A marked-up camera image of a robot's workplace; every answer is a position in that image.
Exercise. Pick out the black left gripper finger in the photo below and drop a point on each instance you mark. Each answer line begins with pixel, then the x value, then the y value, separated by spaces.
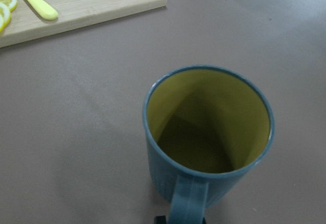
pixel 160 220

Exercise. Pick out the blue mug yellow inside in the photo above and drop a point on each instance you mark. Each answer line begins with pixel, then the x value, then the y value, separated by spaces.
pixel 205 127

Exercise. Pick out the wooden cutting board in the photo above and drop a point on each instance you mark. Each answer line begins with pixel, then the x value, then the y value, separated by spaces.
pixel 26 24

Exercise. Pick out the lemon slice front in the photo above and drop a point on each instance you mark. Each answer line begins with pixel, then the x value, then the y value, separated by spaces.
pixel 2 23

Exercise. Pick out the lemon slice middle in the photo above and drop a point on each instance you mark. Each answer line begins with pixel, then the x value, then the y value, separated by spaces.
pixel 5 13

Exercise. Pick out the lemon slice back of stack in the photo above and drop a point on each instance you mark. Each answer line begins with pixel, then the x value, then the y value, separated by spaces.
pixel 11 4

